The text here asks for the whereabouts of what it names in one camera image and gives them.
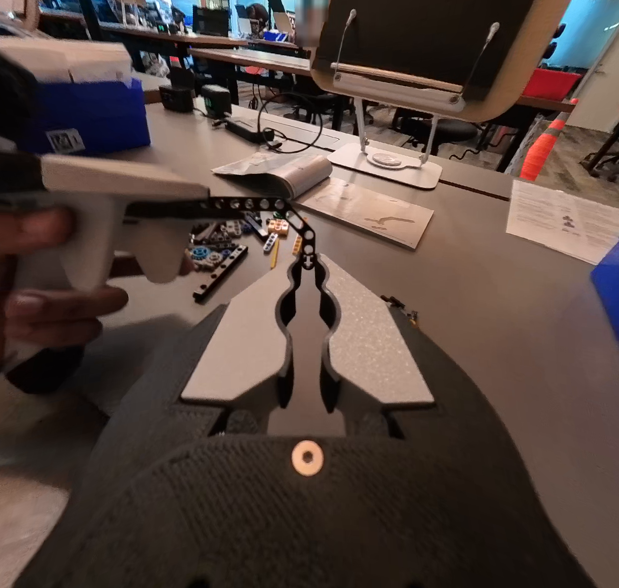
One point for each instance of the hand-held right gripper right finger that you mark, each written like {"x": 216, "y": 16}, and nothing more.
{"x": 377, "y": 351}

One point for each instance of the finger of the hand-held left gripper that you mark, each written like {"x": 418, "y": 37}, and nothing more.
{"x": 159, "y": 254}
{"x": 121, "y": 182}

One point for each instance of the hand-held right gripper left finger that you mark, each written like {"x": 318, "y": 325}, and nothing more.
{"x": 232, "y": 356}

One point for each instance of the black lego beam with holes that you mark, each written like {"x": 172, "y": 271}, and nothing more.
{"x": 251, "y": 204}

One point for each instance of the small loose lego pieces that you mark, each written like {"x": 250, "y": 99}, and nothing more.
{"x": 401, "y": 310}

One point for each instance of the long black lego beam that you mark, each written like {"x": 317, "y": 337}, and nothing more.
{"x": 222, "y": 273}

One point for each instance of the pile of mixed lego pieces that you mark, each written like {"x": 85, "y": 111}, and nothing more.
{"x": 227, "y": 240}

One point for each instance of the thin yellow lego axle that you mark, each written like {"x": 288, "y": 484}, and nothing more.
{"x": 274, "y": 255}

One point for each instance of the lego instruction booklet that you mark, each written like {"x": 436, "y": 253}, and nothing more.
{"x": 290, "y": 172}

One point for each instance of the person's left hand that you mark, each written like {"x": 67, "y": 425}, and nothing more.
{"x": 43, "y": 230}

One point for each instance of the blue box with white lid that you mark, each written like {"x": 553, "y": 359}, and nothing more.
{"x": 96, "y": 114}

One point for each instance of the black charger block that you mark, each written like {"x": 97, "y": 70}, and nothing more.
{"x": 216, "y": 100}
{"x": 176, "y": 98}

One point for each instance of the black power strip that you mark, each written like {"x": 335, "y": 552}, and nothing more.
{"x": 246, "y": 128}

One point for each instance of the printed paper sheet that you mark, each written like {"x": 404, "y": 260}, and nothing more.
{"x": 561, "y": 220}

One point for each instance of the black office chair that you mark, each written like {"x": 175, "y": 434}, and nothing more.
{"x": 440, "y": 131}

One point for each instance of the blue plastic container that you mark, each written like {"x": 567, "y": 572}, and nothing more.
{"x": 608, "y": 293}

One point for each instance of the orange traffic cone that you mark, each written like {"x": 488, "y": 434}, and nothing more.
{"x": 544, "y": 143}

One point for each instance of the red storage bin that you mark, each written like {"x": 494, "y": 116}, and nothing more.
{"x": 551, "y": 84}

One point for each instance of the book stand with metal base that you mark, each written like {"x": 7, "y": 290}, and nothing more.
{"x": 435, "y": 32}

